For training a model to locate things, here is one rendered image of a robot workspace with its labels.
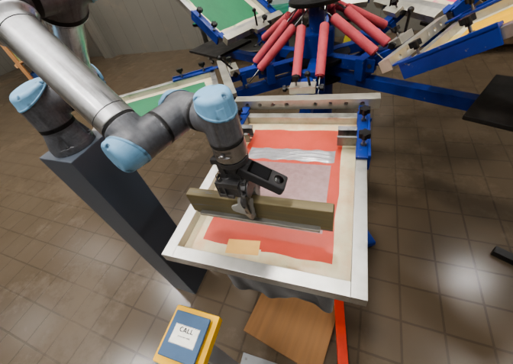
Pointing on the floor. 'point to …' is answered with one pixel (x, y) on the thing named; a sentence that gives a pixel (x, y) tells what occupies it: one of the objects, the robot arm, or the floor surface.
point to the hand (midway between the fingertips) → (256, 209)
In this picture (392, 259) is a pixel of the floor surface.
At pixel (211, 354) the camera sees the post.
